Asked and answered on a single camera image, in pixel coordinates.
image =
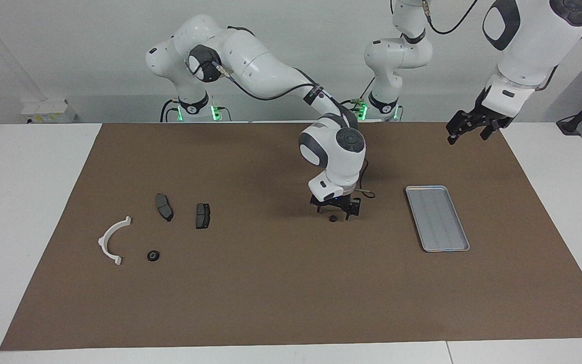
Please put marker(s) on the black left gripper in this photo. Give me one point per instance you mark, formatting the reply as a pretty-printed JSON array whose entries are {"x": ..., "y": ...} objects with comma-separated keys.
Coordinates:
[{"x": 485, "y": 114}]

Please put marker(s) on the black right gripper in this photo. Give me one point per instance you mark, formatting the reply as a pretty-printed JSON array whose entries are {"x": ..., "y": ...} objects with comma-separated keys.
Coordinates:
[{"x": 334, "y": 202}]

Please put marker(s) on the small black round part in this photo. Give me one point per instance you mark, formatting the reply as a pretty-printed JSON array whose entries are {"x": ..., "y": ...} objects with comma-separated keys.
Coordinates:
[{"x": 153, "y": 256}]

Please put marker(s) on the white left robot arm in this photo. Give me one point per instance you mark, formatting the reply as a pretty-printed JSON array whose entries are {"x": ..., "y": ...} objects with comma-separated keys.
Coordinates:
[{"x": 533, "y": 45}]

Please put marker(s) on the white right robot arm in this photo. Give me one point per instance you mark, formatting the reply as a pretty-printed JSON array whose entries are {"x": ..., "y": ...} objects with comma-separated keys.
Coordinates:
[{"x": 271, "y": 65}]

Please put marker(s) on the silver metal tray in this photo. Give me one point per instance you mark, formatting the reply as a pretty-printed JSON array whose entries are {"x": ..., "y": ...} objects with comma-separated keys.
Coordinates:
[{"x": 437, "y": 222}]

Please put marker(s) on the brown table mat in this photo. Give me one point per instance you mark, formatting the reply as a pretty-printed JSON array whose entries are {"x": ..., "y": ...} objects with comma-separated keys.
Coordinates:
[{"x": 271, "y": 293}]

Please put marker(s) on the short dark brake pad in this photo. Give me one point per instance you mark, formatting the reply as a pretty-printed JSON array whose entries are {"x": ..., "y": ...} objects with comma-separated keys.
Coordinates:
[{"x": 202, "y": 216}]

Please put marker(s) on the long grey brake pad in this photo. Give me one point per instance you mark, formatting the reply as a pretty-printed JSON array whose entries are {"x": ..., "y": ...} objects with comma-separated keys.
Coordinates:
[{"x": 163, "y": 207}]

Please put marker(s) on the white socket box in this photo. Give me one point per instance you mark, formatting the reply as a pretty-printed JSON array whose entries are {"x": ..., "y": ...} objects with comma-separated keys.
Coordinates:
[{"x": 48, "y": 111}]

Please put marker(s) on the white semicircular bracket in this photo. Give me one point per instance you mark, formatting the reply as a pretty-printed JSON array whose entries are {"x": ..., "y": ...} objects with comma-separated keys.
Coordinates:
[{"x": 103, "y": 241}]

